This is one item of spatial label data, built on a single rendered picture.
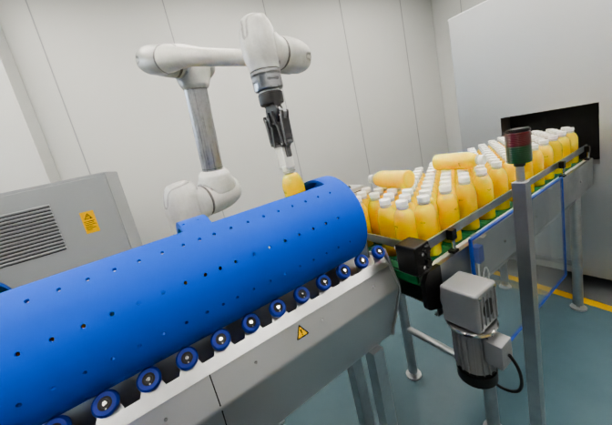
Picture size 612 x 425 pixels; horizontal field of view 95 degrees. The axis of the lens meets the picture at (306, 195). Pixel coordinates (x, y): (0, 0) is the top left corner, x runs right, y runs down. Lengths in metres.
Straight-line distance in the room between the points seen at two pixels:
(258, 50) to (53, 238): 1.90
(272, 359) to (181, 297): 0.29
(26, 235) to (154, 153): 1.54
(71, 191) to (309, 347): 1.90
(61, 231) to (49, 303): 1.73
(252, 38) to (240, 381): 0.87
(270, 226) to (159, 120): 2.98
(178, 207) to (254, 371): 0.77
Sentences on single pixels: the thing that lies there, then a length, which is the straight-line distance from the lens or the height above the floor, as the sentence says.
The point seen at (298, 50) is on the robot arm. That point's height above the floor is 1.64.
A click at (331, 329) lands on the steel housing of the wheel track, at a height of 0.84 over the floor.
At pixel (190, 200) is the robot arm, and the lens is 1.32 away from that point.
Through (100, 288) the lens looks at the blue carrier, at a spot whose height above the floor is 1.18.
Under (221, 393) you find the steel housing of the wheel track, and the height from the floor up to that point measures 0.86.
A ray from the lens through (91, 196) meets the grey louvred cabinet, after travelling 2.32.
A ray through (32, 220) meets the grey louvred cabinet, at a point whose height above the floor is 1.24.
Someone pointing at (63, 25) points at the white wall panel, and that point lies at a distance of 3.89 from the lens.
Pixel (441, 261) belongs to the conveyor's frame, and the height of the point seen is 0.90.
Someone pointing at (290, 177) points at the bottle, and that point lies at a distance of 0.88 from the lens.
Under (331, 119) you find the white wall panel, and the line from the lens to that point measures 4.19.
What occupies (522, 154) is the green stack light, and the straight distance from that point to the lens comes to 1.03.
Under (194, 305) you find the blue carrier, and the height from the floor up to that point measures 1.09.
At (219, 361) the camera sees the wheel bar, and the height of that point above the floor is 0.92.
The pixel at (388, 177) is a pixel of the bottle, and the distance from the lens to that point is 1.15.
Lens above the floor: 1.36
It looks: 11 degrees down
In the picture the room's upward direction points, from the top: 13 degrees counter-clockwise
